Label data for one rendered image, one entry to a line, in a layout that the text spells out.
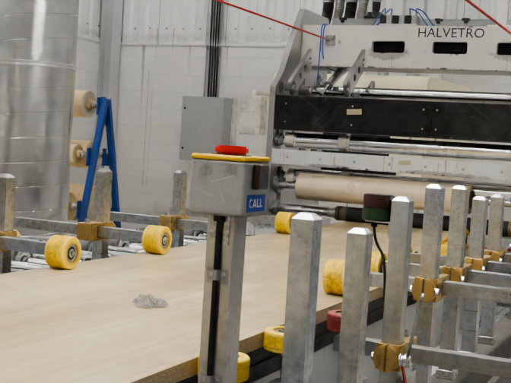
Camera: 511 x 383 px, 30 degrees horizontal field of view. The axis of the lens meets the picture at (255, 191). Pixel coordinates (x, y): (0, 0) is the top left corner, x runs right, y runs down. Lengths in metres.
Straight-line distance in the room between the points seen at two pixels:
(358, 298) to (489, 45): 2.96
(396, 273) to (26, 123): 3.95
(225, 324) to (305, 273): 0.26
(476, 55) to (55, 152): 2.49
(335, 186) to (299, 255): 2.97
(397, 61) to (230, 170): 3.49
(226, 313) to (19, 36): 4.57
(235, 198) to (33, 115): 4.51
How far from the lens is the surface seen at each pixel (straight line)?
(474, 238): 2.56
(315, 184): 4.35
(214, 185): 1.09
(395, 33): 4.56
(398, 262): 1.83
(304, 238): 1.35
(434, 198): 2.06
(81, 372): 1.38
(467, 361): 1.87
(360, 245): 1.59
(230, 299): 1.12
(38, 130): 5.57
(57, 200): 5.65
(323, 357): 2.11
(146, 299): 1.90
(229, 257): 1.11
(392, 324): 1.85
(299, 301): 1.36
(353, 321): 1.61
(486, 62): 4.45
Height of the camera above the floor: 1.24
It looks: 3 degrees down
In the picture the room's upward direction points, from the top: 4 degrees clockwise
